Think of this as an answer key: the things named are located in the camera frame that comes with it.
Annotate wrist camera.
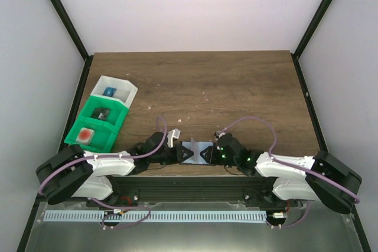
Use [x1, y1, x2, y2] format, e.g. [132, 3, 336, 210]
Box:
[167, 128, 181, 148]
[214, 130, 226, 142]

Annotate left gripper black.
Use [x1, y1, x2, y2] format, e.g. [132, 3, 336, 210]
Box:
[149, 145, 194, 165]

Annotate green plastic bin middle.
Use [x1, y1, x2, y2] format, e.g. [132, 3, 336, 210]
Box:
[79, 96, 129, 131]

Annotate blue card in bin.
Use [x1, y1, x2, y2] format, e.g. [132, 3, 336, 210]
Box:
[103, 87, 116, 97]

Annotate black aluminium frame rail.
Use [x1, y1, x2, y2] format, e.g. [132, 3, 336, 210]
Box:
[38, 175, 281, 210]

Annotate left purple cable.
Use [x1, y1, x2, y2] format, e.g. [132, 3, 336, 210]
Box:
[40, 116, 168, 208]

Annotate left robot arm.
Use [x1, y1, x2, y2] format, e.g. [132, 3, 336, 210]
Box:
[35, 129, 198, 207]

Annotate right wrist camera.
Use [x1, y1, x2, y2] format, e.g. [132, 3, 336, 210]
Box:
[214, 130, 226, 142]

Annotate purple cable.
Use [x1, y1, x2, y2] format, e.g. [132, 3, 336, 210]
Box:
[40, 116, 168, 208]
[218, 116, 361, 204]

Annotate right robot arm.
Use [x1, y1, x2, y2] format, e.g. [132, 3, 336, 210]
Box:
[199, 133, 362, 214]

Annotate green plastic bin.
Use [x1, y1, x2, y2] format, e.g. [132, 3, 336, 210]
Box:
[64, 117, 119, 153]
[79, 96, 129, 131]

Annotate green plastic bin front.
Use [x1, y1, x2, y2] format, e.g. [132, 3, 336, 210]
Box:
[64, 117, 119, 153]

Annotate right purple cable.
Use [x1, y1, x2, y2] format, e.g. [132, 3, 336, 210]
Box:
[218, 116, 361, 204]

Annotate white plastic bin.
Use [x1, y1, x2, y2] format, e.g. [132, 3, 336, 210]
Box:
[90, 76, 138, 109]

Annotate light blue cable duct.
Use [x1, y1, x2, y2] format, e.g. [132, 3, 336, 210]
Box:
[43, 210, 266, 224]

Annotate black leather card holder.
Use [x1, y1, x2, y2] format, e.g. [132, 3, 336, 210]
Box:
[179, 138, 213, 165]

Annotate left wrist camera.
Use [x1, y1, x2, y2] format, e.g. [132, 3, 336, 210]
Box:
[167, 128, 181, 148]

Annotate dark card in bin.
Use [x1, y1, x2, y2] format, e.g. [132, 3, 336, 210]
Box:
[91, 107, 110, 121]

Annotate red and white card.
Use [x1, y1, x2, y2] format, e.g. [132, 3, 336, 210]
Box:
[76, 127, 95, 145]

